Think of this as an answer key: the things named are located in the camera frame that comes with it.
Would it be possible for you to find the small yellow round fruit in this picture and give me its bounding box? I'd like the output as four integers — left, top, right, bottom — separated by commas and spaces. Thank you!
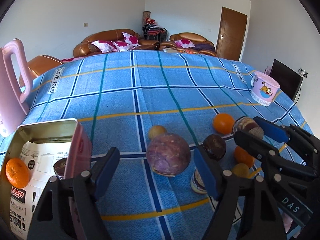
231, 163, 250, 179
148, 125, 167, 140

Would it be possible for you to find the cut brown fruit half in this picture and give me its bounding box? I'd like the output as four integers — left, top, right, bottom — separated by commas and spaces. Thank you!
232, 116, 264, 140

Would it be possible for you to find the printed white paper sheet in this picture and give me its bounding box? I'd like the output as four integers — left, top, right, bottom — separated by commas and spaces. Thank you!
9, 140, 75, 240

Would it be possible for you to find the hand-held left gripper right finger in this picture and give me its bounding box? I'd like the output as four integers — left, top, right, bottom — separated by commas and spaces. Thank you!
194, 146, 287, 240

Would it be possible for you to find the brown leather sofa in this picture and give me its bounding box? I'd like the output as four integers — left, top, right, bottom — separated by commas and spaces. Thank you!
73, 29, 161, 58

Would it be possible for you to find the brown leather loveseat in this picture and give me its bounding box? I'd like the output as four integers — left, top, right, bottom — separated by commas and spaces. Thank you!
159, 32, 217, 57

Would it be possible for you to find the stack of dark chairs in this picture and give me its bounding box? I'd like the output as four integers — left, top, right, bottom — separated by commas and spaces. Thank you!
142, 23, 168, 43

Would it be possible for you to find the orange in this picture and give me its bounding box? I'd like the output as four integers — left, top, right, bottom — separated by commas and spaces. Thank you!
5, 158, 31, 189
233, 146, 256, 169
213, 113, 236, 135

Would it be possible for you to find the brown wooden door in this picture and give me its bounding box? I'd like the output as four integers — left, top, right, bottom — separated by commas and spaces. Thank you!
215, 6, 248, 62

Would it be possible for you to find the black television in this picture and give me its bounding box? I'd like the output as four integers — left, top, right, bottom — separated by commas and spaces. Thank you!
269, 58, 304, 100

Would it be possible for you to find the large purple round fruit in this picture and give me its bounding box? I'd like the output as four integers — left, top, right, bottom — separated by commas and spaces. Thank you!
146, 133, 191, 178

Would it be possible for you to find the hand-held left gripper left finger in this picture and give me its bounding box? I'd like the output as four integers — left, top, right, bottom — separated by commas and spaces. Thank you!
27, 147, 121, 240

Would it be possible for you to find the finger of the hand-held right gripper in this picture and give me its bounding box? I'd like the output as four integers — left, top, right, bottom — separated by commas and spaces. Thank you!
234, 129, 318, 198
252, 116, 320, 167

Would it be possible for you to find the purple blanket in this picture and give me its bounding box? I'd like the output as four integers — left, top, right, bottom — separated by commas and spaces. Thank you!
193, 43, 216, 52

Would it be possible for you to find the pink electric kettle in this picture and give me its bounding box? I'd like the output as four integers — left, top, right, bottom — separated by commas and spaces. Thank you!
0, 38, 33, 137

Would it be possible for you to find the dark brown round fruit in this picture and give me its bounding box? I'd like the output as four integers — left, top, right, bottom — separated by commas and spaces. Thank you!
202, 134, 227, 161

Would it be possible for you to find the pink metal tin box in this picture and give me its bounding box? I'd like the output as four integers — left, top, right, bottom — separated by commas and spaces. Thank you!
0, 118, 93, 240

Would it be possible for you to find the pink cartoon mug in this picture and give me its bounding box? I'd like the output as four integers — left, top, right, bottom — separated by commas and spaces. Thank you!
250, 71, 280, 107

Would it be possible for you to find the blue plaid tablecloth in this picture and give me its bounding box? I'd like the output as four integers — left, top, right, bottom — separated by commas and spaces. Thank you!
0, 50, 314, 240

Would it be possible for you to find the white pink floral pillow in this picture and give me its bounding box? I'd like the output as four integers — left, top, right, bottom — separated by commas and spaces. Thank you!
122, 32, 140, 47
112, 40, 136, 52
174, 39, 196, 48
91, 40, 118, 54

